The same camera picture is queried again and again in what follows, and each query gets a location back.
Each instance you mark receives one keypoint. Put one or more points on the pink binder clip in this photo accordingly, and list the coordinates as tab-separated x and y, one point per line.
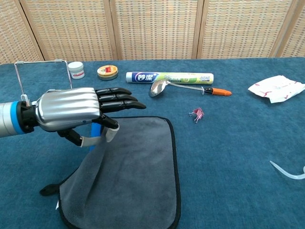
197	112

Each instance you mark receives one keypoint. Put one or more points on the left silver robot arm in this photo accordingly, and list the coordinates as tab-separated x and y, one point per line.
9	119

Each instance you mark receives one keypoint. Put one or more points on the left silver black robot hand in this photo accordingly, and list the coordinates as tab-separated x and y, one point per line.
66	107

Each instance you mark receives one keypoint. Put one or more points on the wicker folding screen panel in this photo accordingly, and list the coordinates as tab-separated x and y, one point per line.
243	28
71	31
297	35
155	28
14	35

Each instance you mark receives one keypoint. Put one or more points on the cling film roll box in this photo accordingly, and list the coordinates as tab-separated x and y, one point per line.
166	78

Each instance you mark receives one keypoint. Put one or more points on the white packet red print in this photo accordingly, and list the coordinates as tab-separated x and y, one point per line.
276	89

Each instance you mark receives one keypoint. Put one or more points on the teal table cloth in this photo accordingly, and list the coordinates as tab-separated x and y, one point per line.
226	143

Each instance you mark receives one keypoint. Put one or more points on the grey and blue cloth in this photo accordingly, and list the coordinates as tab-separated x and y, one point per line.
133	171

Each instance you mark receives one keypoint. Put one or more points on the small white jar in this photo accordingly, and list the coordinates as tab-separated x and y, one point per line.
76	70

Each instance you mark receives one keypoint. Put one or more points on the round yellow tin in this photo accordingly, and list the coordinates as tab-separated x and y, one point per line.
107	72

